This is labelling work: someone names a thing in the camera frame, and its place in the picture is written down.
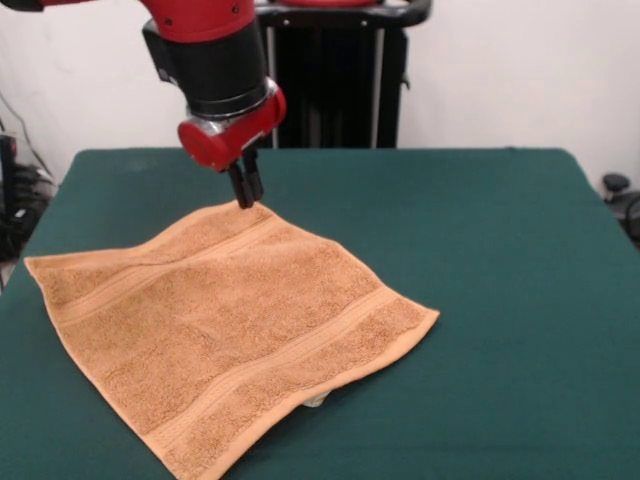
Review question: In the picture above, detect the dark green tablecloth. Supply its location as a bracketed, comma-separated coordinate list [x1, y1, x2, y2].
[0, 146, 640, 480]

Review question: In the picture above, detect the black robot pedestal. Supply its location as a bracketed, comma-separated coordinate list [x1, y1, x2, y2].
[254, 0, 432, 150]

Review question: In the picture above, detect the red robot base ring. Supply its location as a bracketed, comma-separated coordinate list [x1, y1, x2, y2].
[277, 0, 382, 9]

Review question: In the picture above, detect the grey wall cable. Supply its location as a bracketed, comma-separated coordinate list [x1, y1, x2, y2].
[0, 92, 54, 179]

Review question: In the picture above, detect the black cable bundle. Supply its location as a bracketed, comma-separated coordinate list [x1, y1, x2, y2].
[0, 162, 57, 262]

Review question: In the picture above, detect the black electronics box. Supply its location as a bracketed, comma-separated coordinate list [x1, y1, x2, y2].
[0, 132, 20, 224]

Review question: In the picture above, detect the orange terry towel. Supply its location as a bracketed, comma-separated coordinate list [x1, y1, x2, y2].
[23, 198, 441, 480]

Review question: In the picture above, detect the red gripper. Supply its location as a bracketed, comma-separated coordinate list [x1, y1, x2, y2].
[177, 89, 288, 210]

